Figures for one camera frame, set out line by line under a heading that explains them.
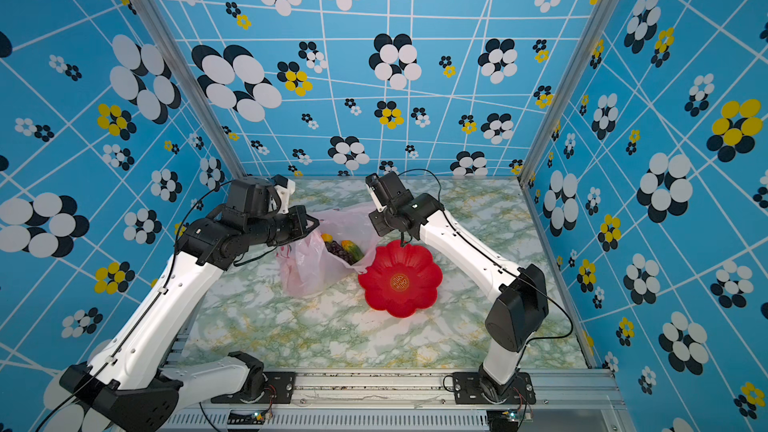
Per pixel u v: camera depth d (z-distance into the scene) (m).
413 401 0.72
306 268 0.73
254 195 0.51
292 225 0.60
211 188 1.05
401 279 0.94
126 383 0.37
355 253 0.92
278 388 0.73
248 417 0.72
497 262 0.46
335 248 0.91
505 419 0.69
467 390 0.72
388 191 0.59
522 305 0.43
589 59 0.83
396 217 0.59
